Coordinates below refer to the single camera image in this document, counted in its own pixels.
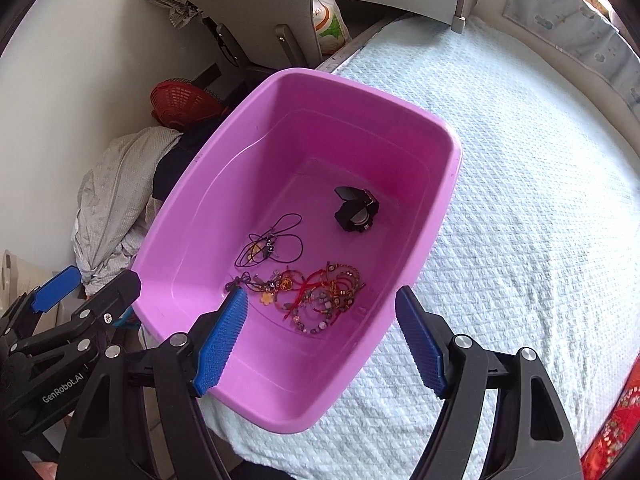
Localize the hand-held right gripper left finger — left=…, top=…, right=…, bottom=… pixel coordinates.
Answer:
left=57, top=287, right=249, bottom=480

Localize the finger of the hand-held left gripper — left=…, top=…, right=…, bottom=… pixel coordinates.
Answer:
left=10, top=270, right=142, bottom=361
left=0, top=266, right=82, bottom=346

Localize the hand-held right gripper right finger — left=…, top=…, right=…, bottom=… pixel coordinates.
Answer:
left=395, top=285, right=585, bottom=480

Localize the black cord charm strap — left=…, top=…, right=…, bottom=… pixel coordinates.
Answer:
left=225, top=272, right=271, bottom=293

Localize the green beaded bracelet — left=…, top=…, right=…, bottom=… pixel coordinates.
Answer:
left=330, top=280, right=368, bottom=313

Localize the multicolour chunky bead bracelet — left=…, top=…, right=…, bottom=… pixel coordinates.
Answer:
left=290, top=285, right=346, bottom=336

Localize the red cord charm bracelet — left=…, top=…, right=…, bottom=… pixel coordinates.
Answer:
left=270, top=267, right=307, bottom=295

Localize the orange braided bracelet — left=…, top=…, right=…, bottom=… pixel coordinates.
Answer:
left=325, top=261, right=362, bottom=293

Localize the black cord necklace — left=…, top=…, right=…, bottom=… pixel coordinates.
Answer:
left=235, top=213, right=305, bottom=268

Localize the red string bracelet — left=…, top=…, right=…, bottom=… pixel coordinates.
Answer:
left=282, top=267, right=351, bottom=323

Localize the black wristwatch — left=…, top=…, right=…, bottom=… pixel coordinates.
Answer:
left=334, top=186, right=380, bottom=233

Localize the purple plastic basin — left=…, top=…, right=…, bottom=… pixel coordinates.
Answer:
left=131, top=66, right=463, bottom=435

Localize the beige cardboard box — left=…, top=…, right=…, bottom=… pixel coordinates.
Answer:
left=0, top=249, right=66, bottom=326

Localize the grey white clothing pile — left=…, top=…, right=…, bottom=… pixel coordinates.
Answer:
left=75, top=125, right=183, bottom=296

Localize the dark navy cloth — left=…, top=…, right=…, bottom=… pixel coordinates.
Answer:
left=150, top=115, right=221, bottom=211

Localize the light blue quilted blanket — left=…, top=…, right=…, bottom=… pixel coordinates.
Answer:
left=202, top=10, right=640, bottom=480

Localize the red plastic basket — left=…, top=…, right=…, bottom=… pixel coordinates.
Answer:
left=150, top=78, right=223, bottom=128

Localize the red floral quilt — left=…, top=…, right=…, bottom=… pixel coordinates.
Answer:
left=580, top=395, right=640, bottom=480

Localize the grey chair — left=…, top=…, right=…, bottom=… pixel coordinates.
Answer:
left=165, top=0, right=326, bottom=73

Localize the light blue printed curtain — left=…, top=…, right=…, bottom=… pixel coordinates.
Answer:
left=502, top=0, right=640, bottom=108

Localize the white plastic bag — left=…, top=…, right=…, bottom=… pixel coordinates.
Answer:
left=300, top=0, right=351, bottom=56

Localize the wooden bed frame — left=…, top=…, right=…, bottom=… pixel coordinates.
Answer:
left=314, top=10, right=416, bottom=75

